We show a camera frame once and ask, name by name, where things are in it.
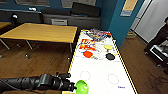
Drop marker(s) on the small green bowl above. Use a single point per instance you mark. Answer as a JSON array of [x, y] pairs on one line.
[[82, 87]]

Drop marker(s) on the yellow gaming table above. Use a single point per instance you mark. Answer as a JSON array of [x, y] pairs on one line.
[[100, 66]]

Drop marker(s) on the orange round paddle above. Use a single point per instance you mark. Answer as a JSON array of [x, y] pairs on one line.
[[88, 54]]

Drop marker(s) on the small black table item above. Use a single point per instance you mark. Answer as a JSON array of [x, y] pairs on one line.
[[110, 56]]

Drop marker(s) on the small yellow table item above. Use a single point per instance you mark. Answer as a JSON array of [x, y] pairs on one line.
[[108, 47]]

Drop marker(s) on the long wooden table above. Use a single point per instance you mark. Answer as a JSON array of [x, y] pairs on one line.
[[3, 25], [43, 32]]

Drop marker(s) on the grey clear bowl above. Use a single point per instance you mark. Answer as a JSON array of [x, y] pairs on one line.
[[96, 34]]

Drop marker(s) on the grey white rectangular panel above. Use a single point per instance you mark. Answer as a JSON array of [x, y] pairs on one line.
[[59, 22]]

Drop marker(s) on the small red table item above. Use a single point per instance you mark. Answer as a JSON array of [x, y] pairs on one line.
[[107, 34]]

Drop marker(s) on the woven floor basket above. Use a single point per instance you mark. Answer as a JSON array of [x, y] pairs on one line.
[[130, 35]]

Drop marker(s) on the small white sill object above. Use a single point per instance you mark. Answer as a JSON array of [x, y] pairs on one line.
[[32, 9]]

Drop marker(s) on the interior glass window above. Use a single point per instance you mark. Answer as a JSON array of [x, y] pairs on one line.
[[31, 2], [3, 1], [80, 2]]

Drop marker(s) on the person in black shirt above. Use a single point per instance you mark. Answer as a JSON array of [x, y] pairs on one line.
[[160, 39]]

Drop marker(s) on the dark wall bench sofa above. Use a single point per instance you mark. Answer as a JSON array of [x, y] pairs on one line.
[[66, 15]]

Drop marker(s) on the framed beige wall picture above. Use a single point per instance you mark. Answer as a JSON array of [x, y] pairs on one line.
[[129, 6]]

